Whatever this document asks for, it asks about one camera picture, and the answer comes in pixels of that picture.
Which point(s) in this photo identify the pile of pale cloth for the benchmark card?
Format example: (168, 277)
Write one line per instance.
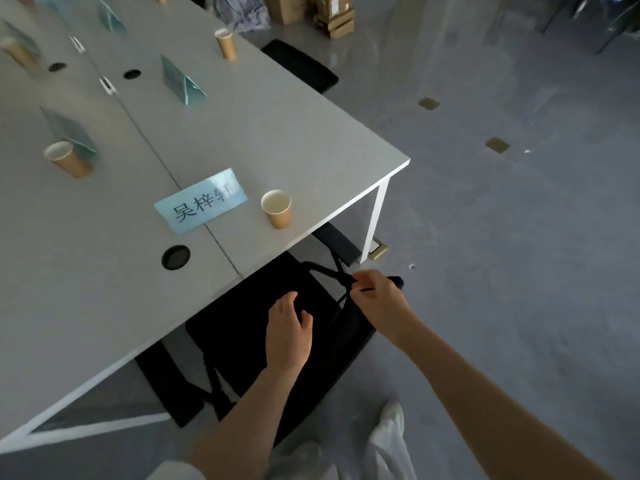
(240, 12)

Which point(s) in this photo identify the brass floor socket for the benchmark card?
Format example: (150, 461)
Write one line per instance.
(498, 144)
(429, 103)

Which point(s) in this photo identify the person's left hand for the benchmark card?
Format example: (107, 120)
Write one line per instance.
(287, 339)

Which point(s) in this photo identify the silver floor socket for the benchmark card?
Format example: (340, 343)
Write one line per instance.
(378, 250)

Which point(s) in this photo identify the person's right forearm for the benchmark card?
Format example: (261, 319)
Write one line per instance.
(490, 409)

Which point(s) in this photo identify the person's right hand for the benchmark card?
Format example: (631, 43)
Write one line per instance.
(382, 304)

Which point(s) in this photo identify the black office chair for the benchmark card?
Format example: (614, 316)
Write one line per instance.
(300, 64)
(240, 324)
(615, 22)

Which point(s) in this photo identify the person's white clothing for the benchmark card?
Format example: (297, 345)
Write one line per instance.
(390, 444)

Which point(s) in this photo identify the person's left forearm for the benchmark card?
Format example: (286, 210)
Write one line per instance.
(245, 424)

